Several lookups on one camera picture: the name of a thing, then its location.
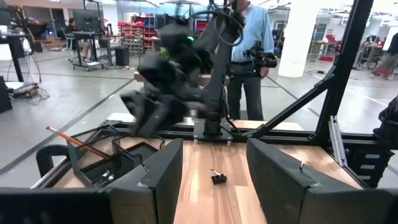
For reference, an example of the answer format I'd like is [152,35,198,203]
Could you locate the red storage shelves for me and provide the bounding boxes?
[117,14,157,56]

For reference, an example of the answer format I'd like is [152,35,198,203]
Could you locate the person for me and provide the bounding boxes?
[63,17,91,60]
[228,0,276,122]
[369,32,398,81]

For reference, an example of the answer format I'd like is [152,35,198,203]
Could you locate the white building column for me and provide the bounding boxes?
[277,0,318,79]

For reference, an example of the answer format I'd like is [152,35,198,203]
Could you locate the black trash bin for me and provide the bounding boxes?
[114,45,131,67]

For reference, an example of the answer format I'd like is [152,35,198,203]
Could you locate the black video camera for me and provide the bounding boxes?
[242,40,279,78]

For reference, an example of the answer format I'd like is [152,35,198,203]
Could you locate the black aluminium table frame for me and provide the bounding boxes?
[29,0,398,191]

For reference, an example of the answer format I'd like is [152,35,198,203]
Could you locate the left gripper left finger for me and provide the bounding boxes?
[104,138,185,224]

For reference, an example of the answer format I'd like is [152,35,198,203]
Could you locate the black computer monitor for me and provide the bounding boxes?
[72,8,101,32]

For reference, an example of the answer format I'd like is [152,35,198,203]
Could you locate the orange pencil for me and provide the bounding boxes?
[45,125,112,161]

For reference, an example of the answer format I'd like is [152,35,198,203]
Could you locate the black mesh desk organizer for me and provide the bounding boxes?
[66,123,163,189]

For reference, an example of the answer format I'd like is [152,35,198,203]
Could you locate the black loop bracket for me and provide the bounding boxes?
[35,144,70,179]

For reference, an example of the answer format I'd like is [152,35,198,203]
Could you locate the silver aluminium bracket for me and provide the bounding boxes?
[327,115,349,168]

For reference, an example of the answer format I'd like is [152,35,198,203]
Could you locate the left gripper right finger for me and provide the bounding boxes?
[246,138,364,224]

